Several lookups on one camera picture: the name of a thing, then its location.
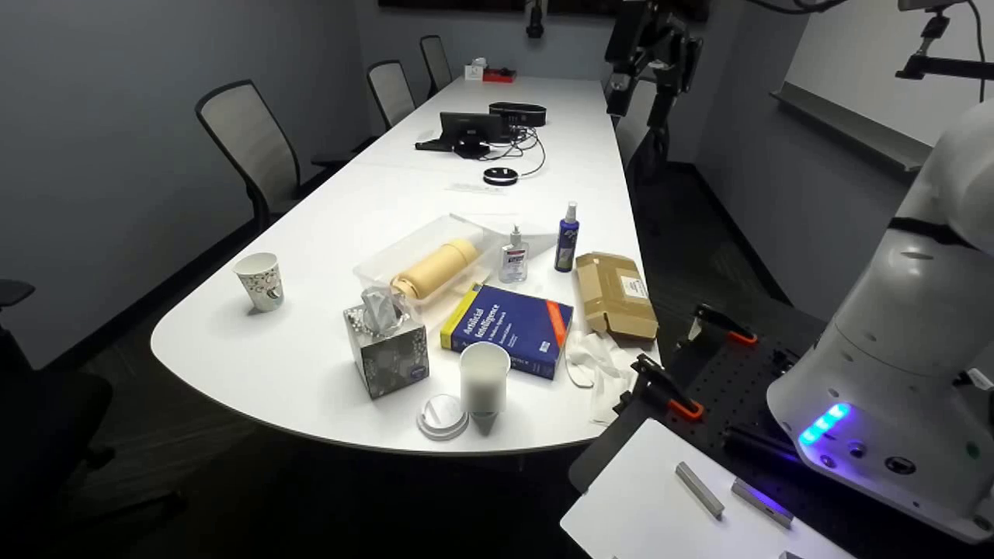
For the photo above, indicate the black device with cables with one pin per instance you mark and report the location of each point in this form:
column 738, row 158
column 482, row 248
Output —
column 521, row 111

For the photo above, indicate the black orange clamp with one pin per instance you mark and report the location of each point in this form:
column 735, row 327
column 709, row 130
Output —
column 661, row 387
column 735, row 330

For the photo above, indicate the white plastic packaging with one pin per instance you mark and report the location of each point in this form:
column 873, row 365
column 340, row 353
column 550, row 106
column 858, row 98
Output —
column 600, row 370

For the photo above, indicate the brown cardboard package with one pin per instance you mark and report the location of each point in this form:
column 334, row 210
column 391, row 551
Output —
column 616, row 298

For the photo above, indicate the grey tissue box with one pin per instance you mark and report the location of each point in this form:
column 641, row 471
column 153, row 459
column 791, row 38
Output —
column 388, row 338

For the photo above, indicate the near mesh office chair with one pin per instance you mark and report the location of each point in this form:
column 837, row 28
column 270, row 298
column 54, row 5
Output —
column 254, row 141

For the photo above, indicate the far mesh office chair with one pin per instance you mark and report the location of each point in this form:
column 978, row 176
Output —
column 437, row 64

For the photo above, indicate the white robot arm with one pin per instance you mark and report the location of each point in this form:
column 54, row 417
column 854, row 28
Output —
column 885, row 397

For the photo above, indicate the black round speaker puck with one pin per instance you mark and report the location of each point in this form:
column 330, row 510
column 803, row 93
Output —
column 503, row 176

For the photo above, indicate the black orange clamp front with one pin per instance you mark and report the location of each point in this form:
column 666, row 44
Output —
column 661, row 387

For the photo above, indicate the white plastic cup lid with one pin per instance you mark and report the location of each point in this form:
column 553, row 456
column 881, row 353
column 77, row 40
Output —
column 443, row 417

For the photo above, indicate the middle mesh office chair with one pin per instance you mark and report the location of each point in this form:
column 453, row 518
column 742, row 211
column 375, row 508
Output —
column 391, row 90

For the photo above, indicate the small clear bottle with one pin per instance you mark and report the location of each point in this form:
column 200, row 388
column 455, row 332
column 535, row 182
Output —
column 515, row 258

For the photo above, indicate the black orange clamp rear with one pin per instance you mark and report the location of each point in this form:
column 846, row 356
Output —
column 735, row 330

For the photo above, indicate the blue hardcover book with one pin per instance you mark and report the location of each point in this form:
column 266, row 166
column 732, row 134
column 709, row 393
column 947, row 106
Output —
column 528, row 330

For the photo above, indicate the clear plastic container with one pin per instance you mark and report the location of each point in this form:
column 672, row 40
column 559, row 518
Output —
column 384, row 265

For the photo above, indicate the patterned paper cup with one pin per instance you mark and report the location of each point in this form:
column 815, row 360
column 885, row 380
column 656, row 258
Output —
column 482, row 370

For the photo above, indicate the blue spray bottle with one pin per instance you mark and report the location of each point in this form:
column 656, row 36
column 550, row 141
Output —
column 568, row 241

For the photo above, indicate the mesh office chair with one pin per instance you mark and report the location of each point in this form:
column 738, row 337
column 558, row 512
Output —
column 391, row 90
column 254, row 141
column 437, row 64

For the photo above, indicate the paper cup far left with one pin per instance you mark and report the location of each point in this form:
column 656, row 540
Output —
column 263, row 279

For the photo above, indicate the black conference phone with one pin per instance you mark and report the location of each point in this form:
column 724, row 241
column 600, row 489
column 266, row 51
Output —
column 466, row 134

